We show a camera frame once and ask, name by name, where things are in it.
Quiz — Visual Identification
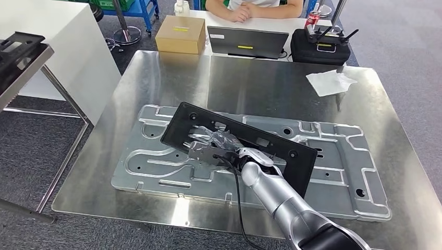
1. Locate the person's left hand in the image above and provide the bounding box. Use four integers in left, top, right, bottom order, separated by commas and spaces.
241, 2, 260, 18

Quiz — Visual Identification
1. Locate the brown cardboard box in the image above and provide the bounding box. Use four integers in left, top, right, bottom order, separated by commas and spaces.
155, 15, 207, 55

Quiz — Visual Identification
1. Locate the person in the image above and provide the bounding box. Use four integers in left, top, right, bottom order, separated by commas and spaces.
226, 0, 281, 9

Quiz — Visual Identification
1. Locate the black camera cable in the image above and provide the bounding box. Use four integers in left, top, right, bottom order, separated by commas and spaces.
213, 154, 258, 250

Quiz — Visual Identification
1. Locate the green plastic bin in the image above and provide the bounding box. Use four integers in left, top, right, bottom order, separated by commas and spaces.
90, 0, 136, 11

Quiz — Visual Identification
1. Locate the red drink can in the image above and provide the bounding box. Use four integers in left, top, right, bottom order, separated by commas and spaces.
303, 10, 322, 29

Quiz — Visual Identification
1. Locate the black remote controller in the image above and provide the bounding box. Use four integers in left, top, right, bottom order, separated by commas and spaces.
303, 24, 360, 47

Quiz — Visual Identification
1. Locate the black carry case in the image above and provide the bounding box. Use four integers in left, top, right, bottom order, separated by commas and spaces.
290, 28, 351, 66

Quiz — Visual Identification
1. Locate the dark grey laptop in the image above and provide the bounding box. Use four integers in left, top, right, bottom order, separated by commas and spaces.
207, 26, 290, 60

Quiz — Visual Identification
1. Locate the black plastic panel part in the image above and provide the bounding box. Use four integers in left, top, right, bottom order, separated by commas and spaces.
160, 102, 318, 199
0, 31, 46, 94

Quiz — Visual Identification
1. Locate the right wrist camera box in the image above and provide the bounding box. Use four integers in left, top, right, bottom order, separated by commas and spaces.
187, 142, 241, 170

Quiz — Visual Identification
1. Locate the blue metal cart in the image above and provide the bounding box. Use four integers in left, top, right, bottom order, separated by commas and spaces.
89, 0, 160, 37

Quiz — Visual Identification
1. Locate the white paper tissue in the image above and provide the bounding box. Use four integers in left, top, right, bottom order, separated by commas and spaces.
305, 69, 359, 97

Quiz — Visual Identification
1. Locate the steel table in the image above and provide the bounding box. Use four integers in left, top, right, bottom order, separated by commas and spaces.
0, 45, 94, 225

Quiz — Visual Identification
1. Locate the steel workbench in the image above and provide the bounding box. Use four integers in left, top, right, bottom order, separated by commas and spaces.
52, 49, 442, 250

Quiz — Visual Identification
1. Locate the white plastic bottle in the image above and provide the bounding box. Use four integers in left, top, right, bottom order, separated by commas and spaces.
174, 0, 191, 17

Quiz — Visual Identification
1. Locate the person's right hand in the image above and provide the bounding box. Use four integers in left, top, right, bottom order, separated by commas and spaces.
228, 5, 253, 23

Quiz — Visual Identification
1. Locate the grey stamped metal plate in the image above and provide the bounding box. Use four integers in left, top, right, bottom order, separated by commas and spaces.
110, 104, 392, 221

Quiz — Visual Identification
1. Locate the person's hand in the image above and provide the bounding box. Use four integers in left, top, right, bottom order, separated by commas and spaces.
228, 5, 253, 23
241, 2, 260, 18

